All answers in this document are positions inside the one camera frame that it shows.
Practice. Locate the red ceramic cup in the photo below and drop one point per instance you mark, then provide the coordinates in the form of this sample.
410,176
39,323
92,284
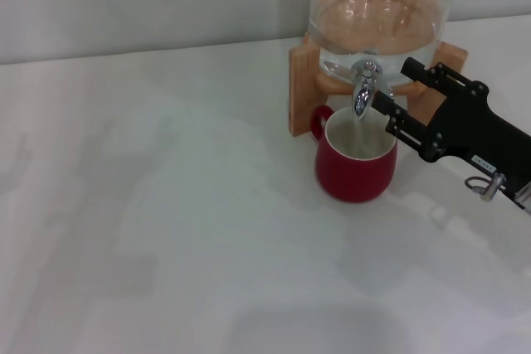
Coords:
352,176

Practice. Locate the chrome faucet tap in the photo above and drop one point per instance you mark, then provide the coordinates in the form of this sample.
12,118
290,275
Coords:
363,97

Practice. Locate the glass water dispenser jar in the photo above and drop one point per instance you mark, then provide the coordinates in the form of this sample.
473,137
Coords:
373,10

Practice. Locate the wooden dispenser stand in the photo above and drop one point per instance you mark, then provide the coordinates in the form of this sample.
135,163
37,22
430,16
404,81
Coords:
305,93

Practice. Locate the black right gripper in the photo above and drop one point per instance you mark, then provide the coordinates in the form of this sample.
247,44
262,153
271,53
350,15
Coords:
477,130

